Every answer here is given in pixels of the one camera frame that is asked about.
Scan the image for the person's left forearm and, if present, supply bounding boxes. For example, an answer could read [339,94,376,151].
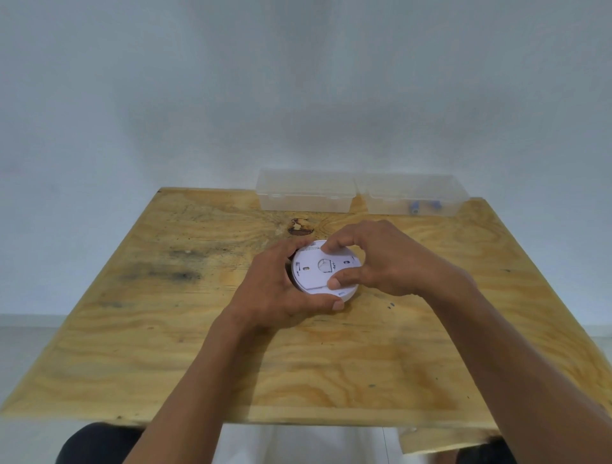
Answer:
[124,313,288,464]

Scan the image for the person's right forearm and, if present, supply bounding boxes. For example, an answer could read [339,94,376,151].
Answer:
[432,282,612,464]

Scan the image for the white plastic mounting plate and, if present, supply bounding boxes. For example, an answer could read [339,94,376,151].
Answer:
[292,243,362,291]

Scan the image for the person's left hand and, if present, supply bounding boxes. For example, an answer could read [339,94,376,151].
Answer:
[219,236,346,335]

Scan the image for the clear plastic box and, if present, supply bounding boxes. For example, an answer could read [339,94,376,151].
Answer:
[256,168,358,214]
[354,173,470,217]

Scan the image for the white round smoke detector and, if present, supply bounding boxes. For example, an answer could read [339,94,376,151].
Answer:
[290,240,363,303]

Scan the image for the person's right hand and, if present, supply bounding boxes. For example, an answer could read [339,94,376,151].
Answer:
[320,219,479,309]

